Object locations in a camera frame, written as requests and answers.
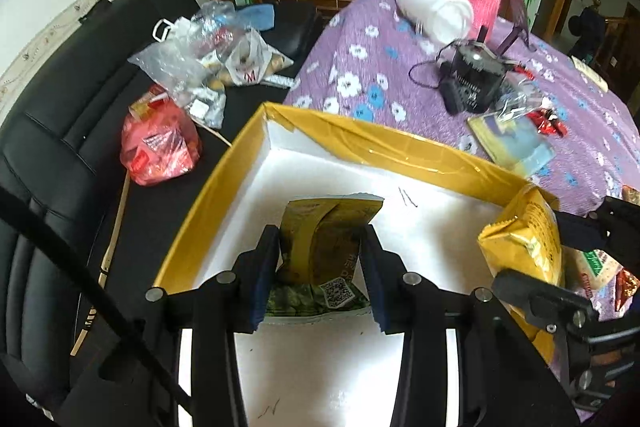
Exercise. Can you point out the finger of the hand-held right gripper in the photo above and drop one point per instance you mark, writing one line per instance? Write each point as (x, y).
(582, 229)
(540, 299)

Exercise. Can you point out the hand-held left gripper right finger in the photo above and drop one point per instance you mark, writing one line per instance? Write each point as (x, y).
(376, 279)

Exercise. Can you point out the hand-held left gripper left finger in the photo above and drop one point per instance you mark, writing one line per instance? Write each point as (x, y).
(265, 279)

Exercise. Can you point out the yellow snack bag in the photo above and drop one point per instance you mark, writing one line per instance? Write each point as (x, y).
(530, 237)

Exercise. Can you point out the green yellow snack packet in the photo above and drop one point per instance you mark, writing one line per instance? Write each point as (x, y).
(320, 237)

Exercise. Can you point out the yellow cardboard box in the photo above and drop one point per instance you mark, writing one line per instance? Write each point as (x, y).
(330, 147)

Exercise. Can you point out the blue yellow booklet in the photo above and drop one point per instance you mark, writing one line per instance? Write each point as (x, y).
(510, 142)

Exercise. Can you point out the clear crumpled wrapper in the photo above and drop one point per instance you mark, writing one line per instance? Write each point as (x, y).
(520, 94)

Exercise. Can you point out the white paper box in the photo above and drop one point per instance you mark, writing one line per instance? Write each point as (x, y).
(590, 74)

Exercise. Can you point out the thin wooden stick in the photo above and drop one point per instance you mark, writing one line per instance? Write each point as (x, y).
(115, 227)

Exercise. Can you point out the red plastic bag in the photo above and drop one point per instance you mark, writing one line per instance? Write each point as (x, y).
(157, 142)

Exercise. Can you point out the black electronic device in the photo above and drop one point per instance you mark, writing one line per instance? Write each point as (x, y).
(472, 74)

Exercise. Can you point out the white remote control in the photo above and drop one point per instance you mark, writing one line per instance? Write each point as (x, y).
(276, 81)

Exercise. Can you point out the white plastic bag with pastries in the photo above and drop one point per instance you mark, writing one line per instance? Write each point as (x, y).
(250, 62)

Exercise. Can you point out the purple sunglasses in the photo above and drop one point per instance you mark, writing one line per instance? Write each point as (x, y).
(517, 17)

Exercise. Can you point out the clear plastic bag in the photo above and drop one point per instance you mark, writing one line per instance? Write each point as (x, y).
(175, 67)

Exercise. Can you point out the purple floral tablecloth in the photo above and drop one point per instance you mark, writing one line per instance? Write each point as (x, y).
(380, 37)

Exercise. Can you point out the blue cloth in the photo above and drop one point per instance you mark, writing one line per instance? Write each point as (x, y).
(257, 17)

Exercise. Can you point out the black leather sofa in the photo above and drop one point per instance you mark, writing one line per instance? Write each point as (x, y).
(60, 107)

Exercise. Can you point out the white plastic jar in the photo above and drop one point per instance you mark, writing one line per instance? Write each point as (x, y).
(430, 7)

